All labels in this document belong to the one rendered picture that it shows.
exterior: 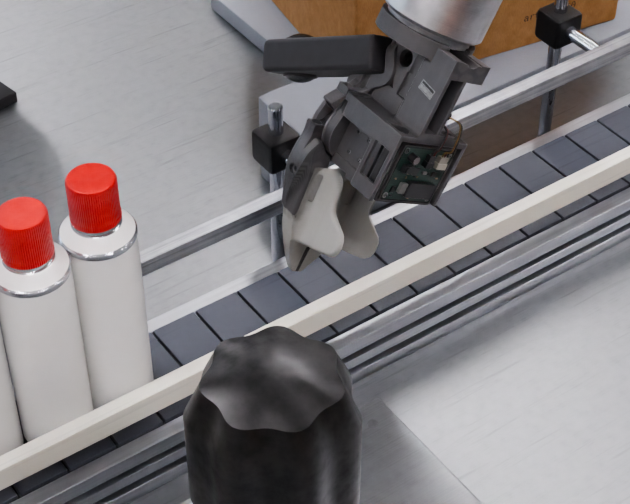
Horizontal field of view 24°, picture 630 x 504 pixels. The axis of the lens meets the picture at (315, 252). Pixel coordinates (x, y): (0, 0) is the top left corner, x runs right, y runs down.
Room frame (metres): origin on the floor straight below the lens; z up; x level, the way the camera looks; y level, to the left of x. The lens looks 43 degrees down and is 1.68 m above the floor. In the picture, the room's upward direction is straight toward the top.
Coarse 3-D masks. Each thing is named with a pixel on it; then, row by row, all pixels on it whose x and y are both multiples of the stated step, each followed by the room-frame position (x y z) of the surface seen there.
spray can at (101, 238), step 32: (96, 192) 0.70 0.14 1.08; (64, 224) 0.71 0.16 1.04; (96, 224) 0.70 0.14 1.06; (128, 224) 0.71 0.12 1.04; (96, 256) 0.69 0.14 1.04; (128, 256) 0.70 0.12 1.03; (96, 288) 0.69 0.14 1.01; (128, 288) 0.70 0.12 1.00; (96, 320) 0.69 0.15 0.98; (128, 320) 0.69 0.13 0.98; (96, 352) 0.69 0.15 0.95; (128, 352) 0.69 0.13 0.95; (96, 384) 0.69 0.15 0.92; (128, 384) 0.69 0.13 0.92
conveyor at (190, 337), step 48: (576, 144) 1.01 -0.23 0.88; (624, 144) 1.01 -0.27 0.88; (480, 192) 0.94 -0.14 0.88; (528, 192) 0.94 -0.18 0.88; (384, 240) 0.88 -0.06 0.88; (432, 240) 0.88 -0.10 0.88; (288, 288) 0.82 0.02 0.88; (336, 288) 0.82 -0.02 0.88; (192, 336) 0.77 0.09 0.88; (240, 336) 0.77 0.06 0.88; (336, 336) 0.78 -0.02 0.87; (144, 432) 0.68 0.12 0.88; (48, 480) 0.63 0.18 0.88
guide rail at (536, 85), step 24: (600, 48) 1.03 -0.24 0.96; (624, 48) 1.04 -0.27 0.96; (552, 72) 1.00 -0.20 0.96; (576, 72) 1.01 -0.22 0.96; (504, 96) 0.97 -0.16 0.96; (528, 96) 0.98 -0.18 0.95; (480, 120) 0.95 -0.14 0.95; (336, 168) 0.87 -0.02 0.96; (240, 216) 0.82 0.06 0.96; (264, 216) 0.83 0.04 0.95; (168, 240) 0.79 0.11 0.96; (192, 240) 0.79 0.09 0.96; (216, 240) 0.80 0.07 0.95; (144, 264) 0.77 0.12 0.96; (168, 264) 0.78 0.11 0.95
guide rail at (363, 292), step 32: (608, 160) 0.94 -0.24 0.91; (544, 192) 0.90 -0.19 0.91; (576, 192) 0.91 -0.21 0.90; (480, 224) 0.86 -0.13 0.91; (512, 224) 0.87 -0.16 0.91; (416, 256) 0.82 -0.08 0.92; (448, 256) 0.83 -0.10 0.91; (352, 288) 0.79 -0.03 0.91; (384, 288) 0.80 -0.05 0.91; (288, 320) 0.75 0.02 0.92; (320, 320) 0.76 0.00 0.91; (160, 384) 0.69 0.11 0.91; (192, 384) 0.70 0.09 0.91; (96, 416) 0.66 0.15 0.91; (128, 416) 0.67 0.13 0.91; (32, 448) 0.63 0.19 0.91; (64, 448) 0.64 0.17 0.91; (0, 480) 0.61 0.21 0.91
